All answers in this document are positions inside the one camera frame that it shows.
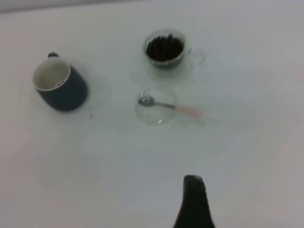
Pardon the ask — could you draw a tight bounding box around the clear round glass lid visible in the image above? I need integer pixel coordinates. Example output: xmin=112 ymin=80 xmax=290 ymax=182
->
xmin=135 ymin=89 xmax=178 ymax=126

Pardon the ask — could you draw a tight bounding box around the clear double-wall glass cup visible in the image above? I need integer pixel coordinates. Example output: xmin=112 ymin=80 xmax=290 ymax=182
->
xmin=142 ymin=28 xmax=206 ymax=79

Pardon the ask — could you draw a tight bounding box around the dark blue ceramic mug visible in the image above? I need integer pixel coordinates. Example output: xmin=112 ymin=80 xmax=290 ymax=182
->
xmin=32 ymin=52 xmax=90 ymax=112

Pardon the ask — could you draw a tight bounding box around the metal spoon with pink handle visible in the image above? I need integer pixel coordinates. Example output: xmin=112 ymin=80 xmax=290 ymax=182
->
xmin=138 ymin=95 xmax=204 ymax=117

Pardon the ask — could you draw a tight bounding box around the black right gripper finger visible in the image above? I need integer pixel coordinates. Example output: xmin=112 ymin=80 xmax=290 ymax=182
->
xmin=172 ymin=175 xmax=217 ymax=228

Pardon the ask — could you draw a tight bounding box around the pile of coffee beans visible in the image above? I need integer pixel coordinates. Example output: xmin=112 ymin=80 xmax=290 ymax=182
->
xmin=146 ymin=34 xmax=185 ymax=69

